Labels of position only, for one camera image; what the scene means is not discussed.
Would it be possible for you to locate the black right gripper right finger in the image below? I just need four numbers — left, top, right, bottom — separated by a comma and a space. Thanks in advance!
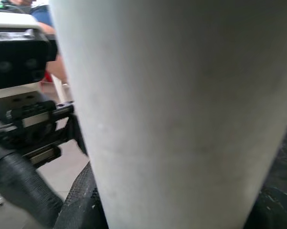
243, 123, 287, 229

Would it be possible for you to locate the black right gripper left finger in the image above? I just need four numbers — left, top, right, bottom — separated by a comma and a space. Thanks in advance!
53, 161, 108, 229

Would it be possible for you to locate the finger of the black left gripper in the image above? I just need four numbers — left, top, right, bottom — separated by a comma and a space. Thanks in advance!
66, 113, 88, 156
0, 138, 64, 228

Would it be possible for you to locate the white plastic table leg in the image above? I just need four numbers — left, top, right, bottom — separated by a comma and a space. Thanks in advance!
49, 0, 287, 229

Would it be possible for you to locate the seated person in shorts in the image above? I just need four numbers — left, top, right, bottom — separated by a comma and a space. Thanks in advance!
4, 0, 69, 83

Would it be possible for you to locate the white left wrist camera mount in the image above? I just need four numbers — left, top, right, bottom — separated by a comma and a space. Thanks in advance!
0, 10, 60, 121

